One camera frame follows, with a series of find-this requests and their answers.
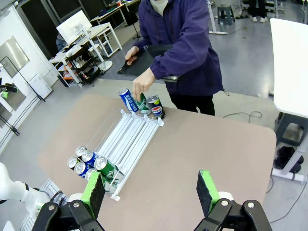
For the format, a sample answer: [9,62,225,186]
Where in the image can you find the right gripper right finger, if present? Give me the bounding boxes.
[194,169,273,231]

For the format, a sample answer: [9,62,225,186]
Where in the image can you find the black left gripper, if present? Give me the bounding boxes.
[0,83,19,98]

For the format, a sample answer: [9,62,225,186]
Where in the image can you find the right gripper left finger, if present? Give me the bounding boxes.
[32,171,106,231]

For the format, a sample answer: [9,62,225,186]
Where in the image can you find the green Chilsung cider can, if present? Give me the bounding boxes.
[85,168,121,193]
[136,92,152,115]
[93,156,121,180]

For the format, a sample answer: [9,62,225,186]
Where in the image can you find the black serving tray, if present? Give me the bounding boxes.
[117,44,182,83]

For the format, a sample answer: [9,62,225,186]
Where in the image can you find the person's left forearm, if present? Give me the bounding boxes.
[150,39,212,80]

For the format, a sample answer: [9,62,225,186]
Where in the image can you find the person's right forearm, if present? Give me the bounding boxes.
[132,26,157,51]

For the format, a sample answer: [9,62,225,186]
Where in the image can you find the seated person blue top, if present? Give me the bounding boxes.
[56,33,66,51]

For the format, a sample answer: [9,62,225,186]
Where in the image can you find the person in purple jacket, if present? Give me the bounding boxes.
[131,0,224,116]

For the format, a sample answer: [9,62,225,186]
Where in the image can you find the standing person white sneakers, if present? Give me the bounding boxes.
[247,0,269,24]

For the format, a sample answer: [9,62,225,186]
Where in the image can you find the person's left hand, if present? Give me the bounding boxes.
[132,67,156,101]

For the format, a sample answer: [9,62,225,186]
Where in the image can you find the person's right hand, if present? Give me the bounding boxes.
[125,46,140,66]

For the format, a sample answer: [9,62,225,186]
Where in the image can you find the black tripod stand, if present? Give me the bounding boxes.
[0,56,46,103]

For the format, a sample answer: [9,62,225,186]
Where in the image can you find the blue Pocari Sweat can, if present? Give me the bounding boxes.
[81,149,99,164]
[74,161,91,180]
[119,87,138,113]

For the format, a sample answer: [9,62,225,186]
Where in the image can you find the white box cabinet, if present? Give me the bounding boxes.
[28,73,53,100]

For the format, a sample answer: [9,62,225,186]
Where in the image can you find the black Pepsi can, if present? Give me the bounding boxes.
[75,145,87,157]
[146,95,167,120]
[67,156,78,170]

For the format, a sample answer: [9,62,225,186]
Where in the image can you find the white can dispenser rack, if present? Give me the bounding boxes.
[85,109,166,202]

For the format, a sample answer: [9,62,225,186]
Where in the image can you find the black utility cart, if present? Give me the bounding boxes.
[49,43,102,88]

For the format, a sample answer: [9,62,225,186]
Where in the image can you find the black shoes pair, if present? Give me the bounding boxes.
[273,145,304,169]

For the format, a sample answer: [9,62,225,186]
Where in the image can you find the white monitor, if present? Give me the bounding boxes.
[56,10,93,46]

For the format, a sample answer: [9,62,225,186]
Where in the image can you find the white round-base monitor stand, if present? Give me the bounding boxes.
[81,28,113,71]

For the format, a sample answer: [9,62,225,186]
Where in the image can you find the black music stand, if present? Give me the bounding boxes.
[124,9,143,40]

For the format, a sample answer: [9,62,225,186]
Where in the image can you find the large white table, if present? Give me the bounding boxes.
[269,18,308,182]

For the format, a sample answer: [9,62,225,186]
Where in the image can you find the grey plastic stool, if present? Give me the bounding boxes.
[217,4,236,26]

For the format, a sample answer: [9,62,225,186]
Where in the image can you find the black corrugated cable conduit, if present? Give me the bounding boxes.
[49,191,67,207]

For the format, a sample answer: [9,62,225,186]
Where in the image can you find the thin black floor cable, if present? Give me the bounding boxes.
[264,175,308,224]

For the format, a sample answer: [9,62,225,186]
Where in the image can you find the dark floor cable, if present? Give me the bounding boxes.
[223,110,263,124]

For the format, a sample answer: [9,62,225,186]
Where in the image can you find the white frame desk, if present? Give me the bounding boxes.
[90,22,123,58]

